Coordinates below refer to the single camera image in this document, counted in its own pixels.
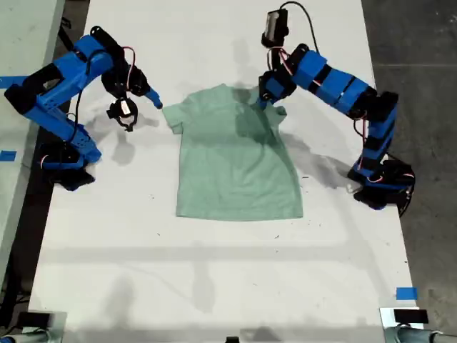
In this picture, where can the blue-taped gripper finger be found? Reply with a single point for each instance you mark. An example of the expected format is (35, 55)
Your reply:
(154, 97)
(262, 103)

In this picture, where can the long blue tape strip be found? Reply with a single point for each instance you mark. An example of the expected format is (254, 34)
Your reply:
(5, 81)

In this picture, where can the small black box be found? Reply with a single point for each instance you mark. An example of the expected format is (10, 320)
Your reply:
(410, 316)
(34, 319)

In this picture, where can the round-mounted black wrist camera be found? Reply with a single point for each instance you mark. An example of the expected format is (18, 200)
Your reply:
(124, 108)

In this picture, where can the grey side table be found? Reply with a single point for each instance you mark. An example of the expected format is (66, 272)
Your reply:
(25, 35)

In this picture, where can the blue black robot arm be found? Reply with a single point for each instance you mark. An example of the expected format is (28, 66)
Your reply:
(335, 82)
(64, 78)

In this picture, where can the black stand leg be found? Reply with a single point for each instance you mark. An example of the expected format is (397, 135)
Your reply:
(66, 37)

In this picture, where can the boxy black wrist camera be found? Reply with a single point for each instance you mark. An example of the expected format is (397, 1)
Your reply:
(275, 25)

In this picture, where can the grey metal pipe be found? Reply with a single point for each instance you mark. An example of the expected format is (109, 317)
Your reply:
(414, 336)
(25, 337)

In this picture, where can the pale green T-shirt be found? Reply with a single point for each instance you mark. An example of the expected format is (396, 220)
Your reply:
(235, 171)

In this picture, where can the short blue tape strip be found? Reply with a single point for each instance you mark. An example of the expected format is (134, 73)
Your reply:
(7, 156)

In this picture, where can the square blue tape patch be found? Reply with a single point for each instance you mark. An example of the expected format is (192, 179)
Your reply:
(406, 293)

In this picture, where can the silver metal plate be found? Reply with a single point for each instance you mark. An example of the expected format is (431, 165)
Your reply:
(387, 321)
(59, 327)

